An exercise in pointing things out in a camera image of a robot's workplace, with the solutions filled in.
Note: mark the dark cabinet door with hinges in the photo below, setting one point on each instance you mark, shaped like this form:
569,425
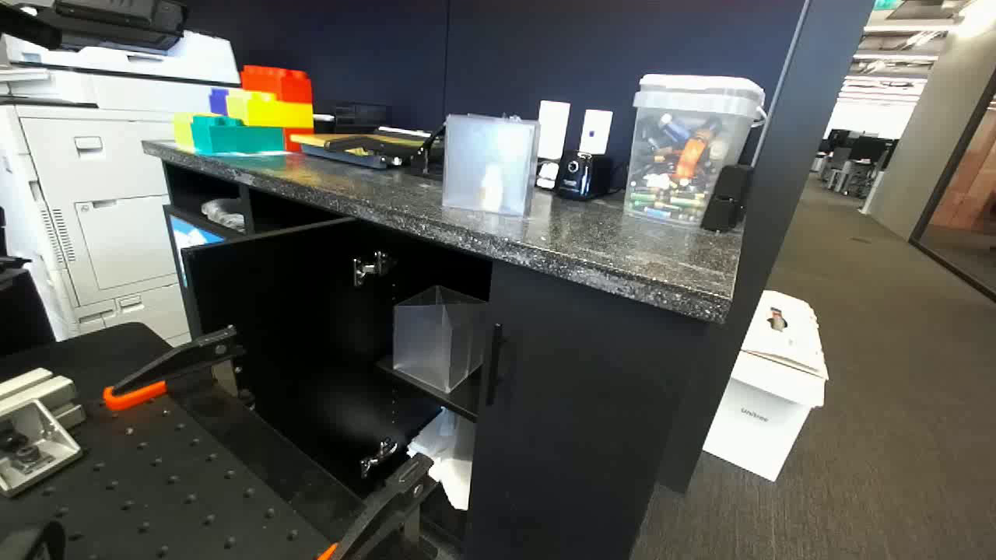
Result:
281,344

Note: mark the dark cabinet shelf board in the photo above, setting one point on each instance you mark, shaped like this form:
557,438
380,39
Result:
447,399

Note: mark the silver door hinge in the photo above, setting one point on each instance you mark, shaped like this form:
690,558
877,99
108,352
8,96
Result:
380,458
368,268

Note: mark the dark navy cabinet body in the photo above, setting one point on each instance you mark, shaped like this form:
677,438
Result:
663,394

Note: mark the translucent plastic box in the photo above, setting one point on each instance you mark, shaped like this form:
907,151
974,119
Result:
438,338
486,157

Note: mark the speckled granite countertop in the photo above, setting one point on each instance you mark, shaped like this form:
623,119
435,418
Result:
579,242

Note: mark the small white adapter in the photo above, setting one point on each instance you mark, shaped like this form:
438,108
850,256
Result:
547,175

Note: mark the clear plastic bag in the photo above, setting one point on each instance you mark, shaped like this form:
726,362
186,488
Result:
225,212

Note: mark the yellow storage bin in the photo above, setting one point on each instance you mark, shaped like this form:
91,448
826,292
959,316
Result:
272,111

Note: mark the white cardboard box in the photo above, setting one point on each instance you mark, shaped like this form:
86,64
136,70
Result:
774,383

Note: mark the orange storage bin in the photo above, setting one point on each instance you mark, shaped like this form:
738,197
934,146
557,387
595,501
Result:
276,81

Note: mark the blue storage bin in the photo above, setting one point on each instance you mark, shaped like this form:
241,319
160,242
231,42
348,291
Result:
220,99

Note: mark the lime green storage bin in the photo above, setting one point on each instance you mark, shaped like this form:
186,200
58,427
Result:
181,130

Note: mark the dark office furniture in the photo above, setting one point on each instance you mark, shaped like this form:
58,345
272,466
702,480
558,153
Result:
846,167

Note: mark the black perforated robot table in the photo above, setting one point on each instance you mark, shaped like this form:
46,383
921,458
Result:
157,486

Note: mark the white office printer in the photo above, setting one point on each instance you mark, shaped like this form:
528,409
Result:
105,205

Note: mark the white wall outlet plate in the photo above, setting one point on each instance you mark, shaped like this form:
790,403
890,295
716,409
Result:
552,128

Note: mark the white wall data plate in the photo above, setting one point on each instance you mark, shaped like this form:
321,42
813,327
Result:
595,130

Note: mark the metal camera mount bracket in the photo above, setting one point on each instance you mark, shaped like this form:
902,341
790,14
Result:
36,429

